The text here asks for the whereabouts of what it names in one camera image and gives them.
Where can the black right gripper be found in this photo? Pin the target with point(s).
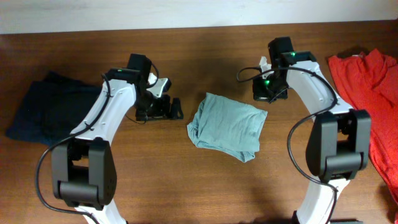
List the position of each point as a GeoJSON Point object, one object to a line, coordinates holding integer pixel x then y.
{"type": "Point", "coordinates": [259, 94]}

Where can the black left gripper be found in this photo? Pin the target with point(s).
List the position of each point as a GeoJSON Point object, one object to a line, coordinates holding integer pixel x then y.
{"type": "Point", "coordinates": [164, 112]}

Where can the light blue t-shirt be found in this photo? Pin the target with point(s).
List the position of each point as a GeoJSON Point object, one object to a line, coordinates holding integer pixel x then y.
{"type": "Point", "coordinates": [228, 126]}

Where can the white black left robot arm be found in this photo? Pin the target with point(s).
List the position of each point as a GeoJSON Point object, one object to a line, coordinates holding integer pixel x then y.
{"type": "Point", "coordinates": [83, 171]}

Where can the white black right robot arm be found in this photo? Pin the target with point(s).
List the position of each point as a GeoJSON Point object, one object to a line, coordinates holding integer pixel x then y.
{"type": "Point", "coordinates": [338, 145]}

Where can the red garment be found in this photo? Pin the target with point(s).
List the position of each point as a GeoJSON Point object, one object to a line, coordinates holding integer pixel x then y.
{"type": "Point", "coordinates": [369, 82]}

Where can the dark navy folded garment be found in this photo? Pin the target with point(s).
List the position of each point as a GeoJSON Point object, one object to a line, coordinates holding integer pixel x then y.
{"type": "Point", "coordinates": [52, 108]}

